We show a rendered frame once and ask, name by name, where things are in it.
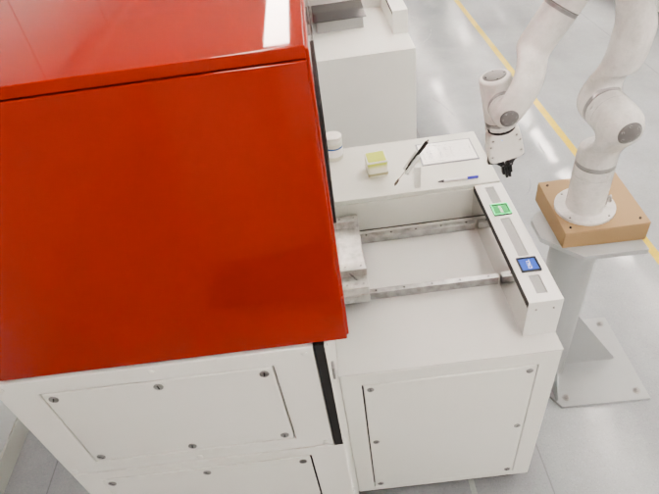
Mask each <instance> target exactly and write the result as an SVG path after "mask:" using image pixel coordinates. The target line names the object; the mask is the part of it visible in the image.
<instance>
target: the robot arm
mask: <svg viewBox="0 0 659 494"><path fill-rule="evenodd" d="M588 1H589V0H544V1H543V2H542V4H541V5H540V7H539V8H538V10H537V11H536V13H535V14H534V16H533V17H532V19H531V21H530V22H529V24H528V25H527V27H526V29H525V30H524V32H523V33H522V35H521V36H520V38H519V40H518V43H517V66H516V70H515V73H514V76H513V79H512V74H511V72H510V71H508V70H505V69H495V70H491V71H488V72H486V73H484V74H483V75H482V76H481V77H480V79H479V84H480V91H481V97H482V109H483V115H484V121H485V126H484V128H485V153H486V156H487V161H486V162H487V163H488V164H489V165H494V164H495V165H497V166H500V167H501V172H502V174H504V175H505V176H506V177H508V175H509V176H511V172H512V171H513V170H512V165H513V162H514V161H515V160H516V159H517V157H520V156H522V155H524V144H523V139H522V134H521V131H520V128H519V126H518V124H517V122H518V121H519V120H520V119H521V118H522V117H523V116H524V114H525V113H526V112H527V110H528V109H529V108H530V106H531V105H532V103H533V102H534V100H535V99H536V97H537V95H538V94H539V92H540V90H541V87H542V85H543V83H544V79H545V75H546V69H547V62H548V58H549V55H550V54H551V52H552V50H553V49H554V48H555V46H556V45H557V44H558V42H559V41H560V40H561V38H562V37H563V36H564V34H565V33H566V31H567V30H568V29H569V27H570V26H571V25H572V23H573V22H574V21H575V19H576V18H577V17H578V15H579V14H580V12H581V11H582V10H583V8H584V6H585V5H586V4H587V2H588ZM615 4H616V15H615V23H614V27H613V31H612V34H611V38H610V41H609V45H608V48H607V51H606V53H605V55H604V57H603V59H602V61H601V63H600V64H599V66H598V67H597V69H596V70H595V71H594V73H593V74H592V75H591V76H590V77H589V79H588V80H587V81H586V82H585V84H584V85H583V87H582V88H581V90H580V92H579V95H578V98H577V108H578V111H579V113H580V115H581V116H582V117H583V119H584V120H585V121H586V122H587V123H588V124H589V126H590V127H591V128H592V129H593V130H594V133H595V135H593V136H590V137H588V138H586V139H584V140H583V141H582V142H581V144H580V145H579V147H578V150H577V153H576V158H575V161H574V166H573V170H572V175H571V179H570V184H569V188H568V189H565V190H563V191H561V192H560V193H559V194H557V196H556V197H555V200H554V209H555V211H556V213H557V214H558V215H559V216H560V217H561V218H562V219H564V220H565V221H567V222H571V223H574V224H578V225H584V226H594V225H600V224H604V223H606V222H609V221H610V220H612V219H613V217H614V216H615V213H616V204H615V202H614V200H613V199H612V195H608V194H609V191H610V187H611V184H612V180H613V177H614V173H615V170H616V167H617V164H618V160H619V157H620V154H621V153H622V151H623V150H624V149H625V148H627V147H628V146H630V145H632V144H634V143H636V142H637V141H638V140H639V139H640V138H641V137H642V135H643V133H644V129H645V117H644V114H643V112H642V110H641V109H640V108H639V106H638V105H637V104H636V103H635V102H634V101H633V100H631V99H630V98H629V97H628V96H627V95H626V94H625V93H624V92H623V90H622V86H623V82H624V80H625V78H626V77H627V76H628V75H630V74H634V73H635V72H636V71H637V70H638V69H639V68H640V67H641V66H642V64H643V63H644V61H645V59H646V57H647V55H648V53H649V51H650V48H651V46H652V43H653V40H654V37H655V34H656V31H657V27H658V12H657V5H656V0H615ZM504 161H505V163H504Z"/></svg>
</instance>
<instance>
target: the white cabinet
mask: <svg viewBox="0 0 659 494"><path fill-rule="evenodd" d="M562 351H563V350H561V351H552V352H544V353H536V354H528V355H520V356H512V357H504V358H496V359H487V360H479V361H471V362H464V363H455V364H447V365H439V366H431V367H422V368H414V369H407V370H391V371H383V372H375V373H367V374H358V375H350V376H343V377H340V378H339V382H340V388H341V393H342V399H343V405H344V410H345V415H346V421H347V427H348V432H349V438H350V444H351V449H352V455H353V461H354V466H355V471H356V477H357V482H358V488H359V491H360V492H364V491H373V490H381V489H389V488H398V487H407V486H415V485H424V484H433V483H440V482H449V481H458V480H466V479H475V478H484V477H493V476H500V475H509V474H514V473H523V472H528V469H529V466H530V463H531V459H532V453H533V450H534V446H535V443H536V439H537V437H538V433H539V430H540V426H541V423H542V420H543V416H544V413H545V409H546V406H547V402H548V399H549V395H550V392H551V388H552V385H553V382H554V378H555V375H556V371H557V369H558V365H559V362H560V358H561V355H562Z"/></svg>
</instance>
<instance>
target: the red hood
mask: <svg viewBox="0 0 659 494"><path fill-rule="evenodd" d="M308 3H309V0H0V381H4V380H12V379H20V378H28V377H36V376H43V375H51V374H59V373H68V372H76V371H91V370H99V369H106V368H114V367H122V366H130V365H138V364H147V363H155V362H163V361H170V360H178V359H186V358H194V357H202V356H210V355H218V354H226V353H234V352H242V351H250V350H258V349H266V348H274V347H281V346H289V345H297V344H306V343H314V342H322V341H330V340H337V339H345V338H347V334H348V333H349V329H348V321H347V313H346V304H345V296H344V287H343V279H342V270H341V262H340V254H339V245H338V237H337V228H336V216H335V208H334V200H333V192H332V183H331V175H330V158H329V150H328V143H327V135H326V128H325V120H324V113H323V105H322V98H321V90H320V88H321V87H320V83H319V80H320V79H319V75H318V73H319V71H318V63H317V55H316V48H315V40H313V39H314V33H312V32H313V26H311V24H312V19H310V18H311V11H310V12H309V10H310V3H309V4H308Z"/></svg>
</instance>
